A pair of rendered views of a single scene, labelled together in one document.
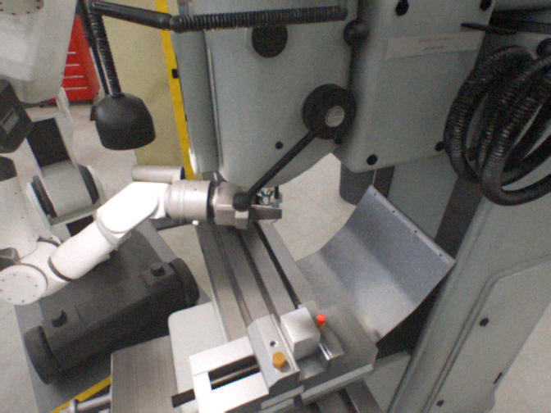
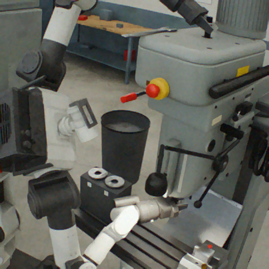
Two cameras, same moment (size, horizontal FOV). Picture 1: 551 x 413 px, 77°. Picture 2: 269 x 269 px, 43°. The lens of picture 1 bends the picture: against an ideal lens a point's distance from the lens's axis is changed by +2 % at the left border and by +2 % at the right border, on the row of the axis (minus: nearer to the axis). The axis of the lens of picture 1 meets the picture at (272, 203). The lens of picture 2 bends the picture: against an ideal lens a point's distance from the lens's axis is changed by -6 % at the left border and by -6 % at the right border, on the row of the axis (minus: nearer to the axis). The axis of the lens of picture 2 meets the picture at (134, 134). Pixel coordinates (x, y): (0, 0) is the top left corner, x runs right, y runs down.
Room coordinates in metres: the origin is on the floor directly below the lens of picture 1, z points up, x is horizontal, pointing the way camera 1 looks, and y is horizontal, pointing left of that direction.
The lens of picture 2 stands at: (-0.33, 0.76, 2.11)
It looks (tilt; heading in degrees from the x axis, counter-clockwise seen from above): 28 degrees down; 329
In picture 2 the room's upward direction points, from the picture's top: 6 degrees clockwise
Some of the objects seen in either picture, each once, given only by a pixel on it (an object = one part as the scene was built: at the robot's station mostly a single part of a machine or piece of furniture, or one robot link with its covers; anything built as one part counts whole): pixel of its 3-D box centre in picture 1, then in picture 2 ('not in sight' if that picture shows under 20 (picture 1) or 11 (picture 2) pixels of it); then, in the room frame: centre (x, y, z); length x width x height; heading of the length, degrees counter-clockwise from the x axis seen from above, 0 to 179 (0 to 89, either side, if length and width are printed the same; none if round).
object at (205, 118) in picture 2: not in sight; (204, 95); (0.55, -0.03, 1.68); 0.34 x 0.24 x 0.10; 110
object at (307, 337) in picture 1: (299, 333); (203, 255); (0.37, -0.05, 1.05); 0.06 x 0.05 x 0.06; 22
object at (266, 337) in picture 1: (271, 351); (195, 266); (0.35, 0.00, 1.03); 0.12 x 0.06 x 0.04; 22
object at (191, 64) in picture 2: not in sight; (206, 59); (0.54, 0.00, 1.81); 0.47 x 0.26 x 0.16; 110
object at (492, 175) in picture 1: (503, 115); (262, 152); (0.44, -0.31, 1.45); 0.18 x 0.16 x 0.21; 110
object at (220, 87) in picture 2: not in sight; (246, 78); (0.41, -0.07, 1.79); 0.45 x 0.04 x 0.04; 110
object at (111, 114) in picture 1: (123, 117); (157, 182); (0.44, 0.20, 1.45); 0.07 x 0.07 x 0.06
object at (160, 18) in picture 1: (133, 15); (192, 153); (0.37, 0.13, 1.58); 0.17 x 0.01 x 0.01; 45
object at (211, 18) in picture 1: (266, 18); (228, 149); (0.35, 0.01, 1.58); 0.17 x 0.01 x 0.01; 114
